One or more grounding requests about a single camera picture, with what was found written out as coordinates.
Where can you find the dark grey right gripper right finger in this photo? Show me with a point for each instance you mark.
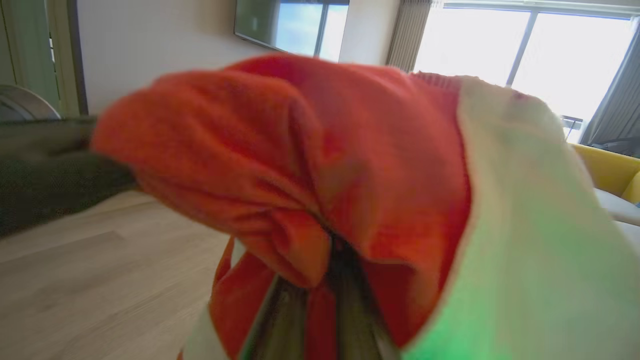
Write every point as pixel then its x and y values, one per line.
pixel 357 310

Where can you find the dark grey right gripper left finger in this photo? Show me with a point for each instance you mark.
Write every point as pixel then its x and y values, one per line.
pixel 280 325

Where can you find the red garment with white trim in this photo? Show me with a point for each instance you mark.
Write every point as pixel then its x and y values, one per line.
pixel 300 150

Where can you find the beige pleated curtain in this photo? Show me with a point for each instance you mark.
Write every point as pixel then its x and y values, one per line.
pixel 407 32

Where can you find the yellow armchair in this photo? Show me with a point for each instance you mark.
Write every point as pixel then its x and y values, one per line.
pixel 610 170

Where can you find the large bright window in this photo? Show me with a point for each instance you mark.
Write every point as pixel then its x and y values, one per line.
pixel 550 50

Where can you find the grey curtain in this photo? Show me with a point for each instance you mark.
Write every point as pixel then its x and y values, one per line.
pixel 617 100

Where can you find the grey round appliance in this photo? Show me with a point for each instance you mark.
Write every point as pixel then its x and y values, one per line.
pixel 22 105

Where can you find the pale green door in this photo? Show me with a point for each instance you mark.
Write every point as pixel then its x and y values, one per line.
pixel 30 50

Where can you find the wall mounted flat television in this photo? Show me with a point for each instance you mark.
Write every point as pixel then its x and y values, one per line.
pixel 290 25

